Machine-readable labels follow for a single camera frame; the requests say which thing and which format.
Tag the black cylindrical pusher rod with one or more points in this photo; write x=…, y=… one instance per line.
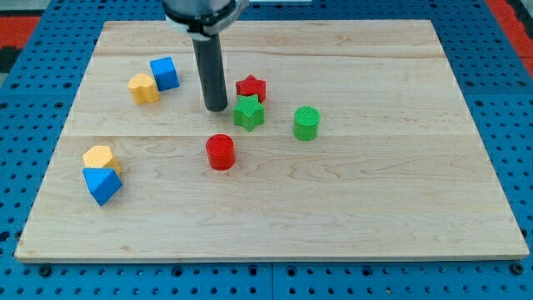
x=211, y=73

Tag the blue cube block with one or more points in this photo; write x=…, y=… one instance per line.
x=164, y=73

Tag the red star block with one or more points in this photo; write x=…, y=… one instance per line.
x=252, y=85

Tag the green star block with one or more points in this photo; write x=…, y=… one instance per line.
x=248, y=113

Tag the yellow heart block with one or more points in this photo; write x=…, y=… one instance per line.
x=143, y=89

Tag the red cylinder block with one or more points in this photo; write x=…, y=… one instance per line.
x=220, y=151

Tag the green cylinder block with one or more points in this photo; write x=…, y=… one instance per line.
x=306, y=122

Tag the yellow hexagon block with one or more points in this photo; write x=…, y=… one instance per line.
x=101, y=156

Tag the light wooden board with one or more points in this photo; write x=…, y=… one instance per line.
x=397, y=172

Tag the blue triangle block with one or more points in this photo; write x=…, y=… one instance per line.
x=102, y=183

